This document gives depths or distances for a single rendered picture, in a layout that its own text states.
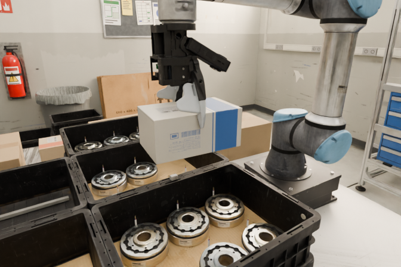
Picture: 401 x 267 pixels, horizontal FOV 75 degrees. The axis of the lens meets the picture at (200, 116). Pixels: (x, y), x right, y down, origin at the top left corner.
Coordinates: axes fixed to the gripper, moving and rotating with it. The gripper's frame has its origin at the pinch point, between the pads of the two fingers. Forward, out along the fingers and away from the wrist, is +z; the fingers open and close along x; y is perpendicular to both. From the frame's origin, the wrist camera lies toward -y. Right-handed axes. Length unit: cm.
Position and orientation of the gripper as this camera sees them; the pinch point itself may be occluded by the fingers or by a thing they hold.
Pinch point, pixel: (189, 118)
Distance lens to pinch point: 58.5
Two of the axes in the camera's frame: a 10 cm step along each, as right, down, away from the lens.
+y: -8.9, 1.5, -4.4
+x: 4.6, 2.6, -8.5
